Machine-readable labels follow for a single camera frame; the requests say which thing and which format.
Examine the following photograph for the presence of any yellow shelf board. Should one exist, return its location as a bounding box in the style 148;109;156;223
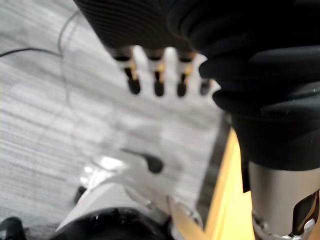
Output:
198;117;256;240

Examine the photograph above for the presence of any thin grey floor cable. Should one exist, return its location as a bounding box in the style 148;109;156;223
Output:
57;11;83;106

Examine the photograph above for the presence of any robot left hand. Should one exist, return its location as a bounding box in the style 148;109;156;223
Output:
73;0;320;240

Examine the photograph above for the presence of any black cable plug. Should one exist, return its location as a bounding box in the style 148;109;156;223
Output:
119;148;165;175

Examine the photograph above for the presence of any thin black floor cable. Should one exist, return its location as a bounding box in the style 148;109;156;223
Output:
0;47;64;58

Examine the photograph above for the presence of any dark robot foot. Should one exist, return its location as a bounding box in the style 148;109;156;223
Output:
0;216;26;240

